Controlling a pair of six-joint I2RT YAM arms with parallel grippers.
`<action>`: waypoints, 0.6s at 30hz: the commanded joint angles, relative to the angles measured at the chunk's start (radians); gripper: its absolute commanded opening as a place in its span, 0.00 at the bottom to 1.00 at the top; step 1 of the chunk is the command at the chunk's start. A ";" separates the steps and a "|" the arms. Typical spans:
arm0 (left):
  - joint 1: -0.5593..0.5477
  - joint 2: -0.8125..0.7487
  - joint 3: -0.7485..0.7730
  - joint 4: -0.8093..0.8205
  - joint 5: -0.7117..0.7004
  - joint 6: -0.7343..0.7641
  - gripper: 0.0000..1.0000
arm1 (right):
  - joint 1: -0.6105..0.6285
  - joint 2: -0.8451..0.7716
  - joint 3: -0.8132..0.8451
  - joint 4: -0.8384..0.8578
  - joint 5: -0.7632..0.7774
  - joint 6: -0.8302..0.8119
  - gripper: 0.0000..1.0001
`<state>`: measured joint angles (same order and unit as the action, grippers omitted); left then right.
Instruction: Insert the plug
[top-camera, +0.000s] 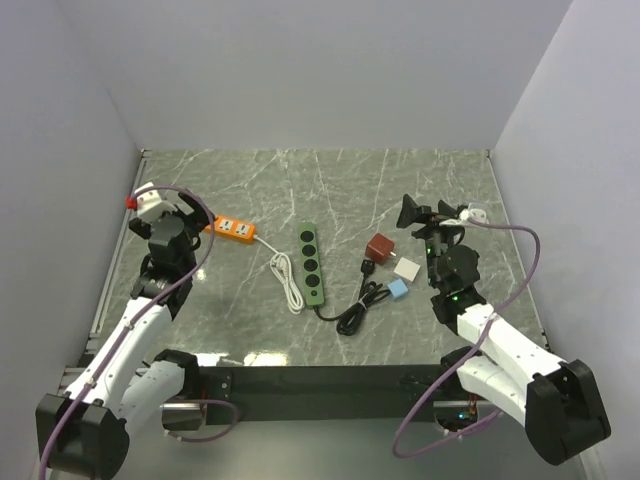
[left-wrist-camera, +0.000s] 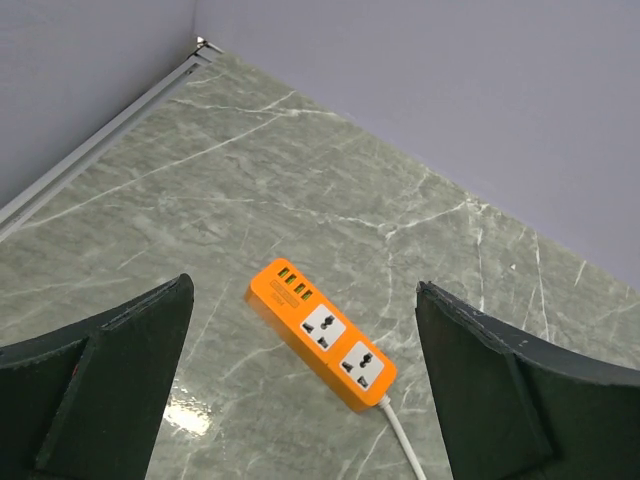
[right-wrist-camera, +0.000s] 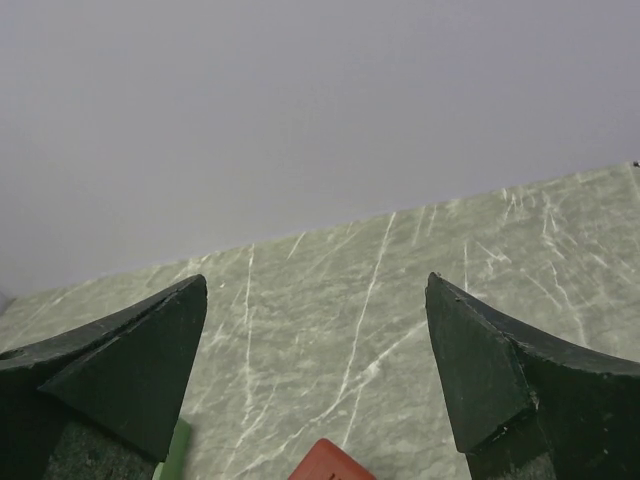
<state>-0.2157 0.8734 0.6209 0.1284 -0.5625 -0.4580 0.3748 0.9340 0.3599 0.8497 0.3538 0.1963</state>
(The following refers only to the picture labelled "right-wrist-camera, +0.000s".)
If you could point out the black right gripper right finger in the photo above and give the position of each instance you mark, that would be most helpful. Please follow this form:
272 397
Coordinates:
524 404

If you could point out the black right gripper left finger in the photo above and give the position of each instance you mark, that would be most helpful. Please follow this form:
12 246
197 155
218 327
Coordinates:
102 401

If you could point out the red koi cube adapter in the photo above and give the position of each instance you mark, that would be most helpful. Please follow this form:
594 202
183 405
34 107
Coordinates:
327 461

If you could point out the green power strip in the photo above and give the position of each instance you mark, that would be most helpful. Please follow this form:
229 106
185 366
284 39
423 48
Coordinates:
173 466

